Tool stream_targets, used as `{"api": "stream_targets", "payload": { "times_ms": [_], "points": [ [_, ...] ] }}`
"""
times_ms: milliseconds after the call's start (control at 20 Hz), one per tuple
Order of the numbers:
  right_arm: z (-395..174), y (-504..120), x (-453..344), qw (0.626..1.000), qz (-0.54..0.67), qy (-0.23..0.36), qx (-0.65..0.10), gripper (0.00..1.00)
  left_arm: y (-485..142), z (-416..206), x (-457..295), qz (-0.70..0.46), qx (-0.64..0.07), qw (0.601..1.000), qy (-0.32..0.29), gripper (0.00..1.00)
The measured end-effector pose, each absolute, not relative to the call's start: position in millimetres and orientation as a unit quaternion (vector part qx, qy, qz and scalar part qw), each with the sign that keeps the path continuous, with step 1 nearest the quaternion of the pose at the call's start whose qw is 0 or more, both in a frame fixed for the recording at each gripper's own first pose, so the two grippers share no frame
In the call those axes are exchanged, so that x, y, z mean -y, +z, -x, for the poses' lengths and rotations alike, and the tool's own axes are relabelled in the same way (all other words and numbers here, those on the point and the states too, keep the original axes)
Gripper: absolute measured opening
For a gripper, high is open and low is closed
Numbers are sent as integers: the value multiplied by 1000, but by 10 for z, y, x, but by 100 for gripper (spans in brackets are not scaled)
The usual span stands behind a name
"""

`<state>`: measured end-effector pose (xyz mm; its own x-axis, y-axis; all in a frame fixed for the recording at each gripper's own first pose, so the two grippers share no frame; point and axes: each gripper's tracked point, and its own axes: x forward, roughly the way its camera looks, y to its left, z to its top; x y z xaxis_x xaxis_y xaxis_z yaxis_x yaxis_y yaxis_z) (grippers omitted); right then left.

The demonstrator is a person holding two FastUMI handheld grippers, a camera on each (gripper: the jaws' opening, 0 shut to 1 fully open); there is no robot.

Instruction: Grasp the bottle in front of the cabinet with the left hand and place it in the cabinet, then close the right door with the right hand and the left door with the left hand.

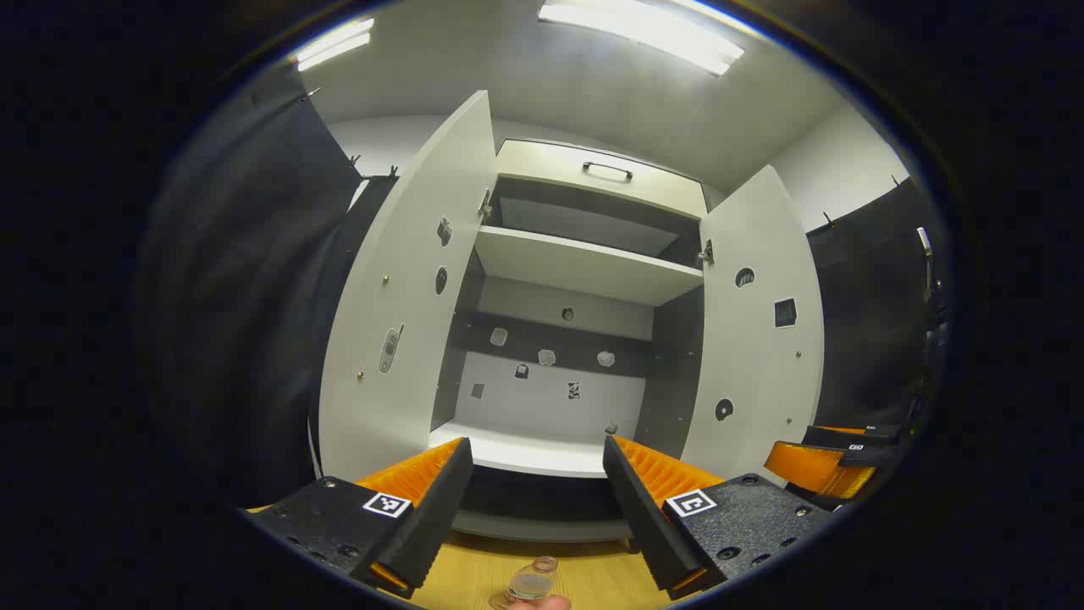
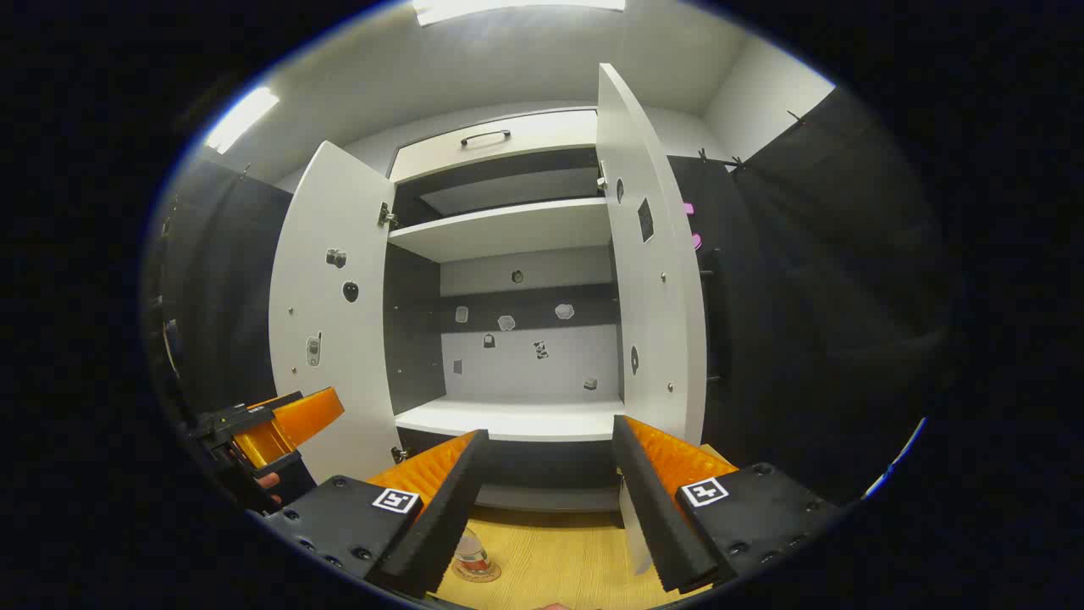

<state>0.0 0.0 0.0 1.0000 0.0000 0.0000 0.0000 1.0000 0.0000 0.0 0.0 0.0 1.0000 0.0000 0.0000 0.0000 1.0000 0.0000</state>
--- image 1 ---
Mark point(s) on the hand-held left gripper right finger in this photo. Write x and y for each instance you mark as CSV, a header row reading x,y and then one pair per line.
x,y
639,517

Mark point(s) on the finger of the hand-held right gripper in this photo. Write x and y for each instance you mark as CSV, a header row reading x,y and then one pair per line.
x,y
838,436
813,470

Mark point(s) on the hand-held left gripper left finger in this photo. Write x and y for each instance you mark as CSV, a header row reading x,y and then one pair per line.
x,y
440,508

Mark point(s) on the white cabinet door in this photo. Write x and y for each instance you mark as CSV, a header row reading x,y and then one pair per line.
x,y
762,364
398,296

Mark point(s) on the clear water bottle red label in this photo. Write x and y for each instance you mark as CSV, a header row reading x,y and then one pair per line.
x,y
529,585

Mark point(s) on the white cabinet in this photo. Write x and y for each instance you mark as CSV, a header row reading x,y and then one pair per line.
x,y
576,263

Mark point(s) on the white cabinet drawer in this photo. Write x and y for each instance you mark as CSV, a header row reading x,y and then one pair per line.
x,y
550,169

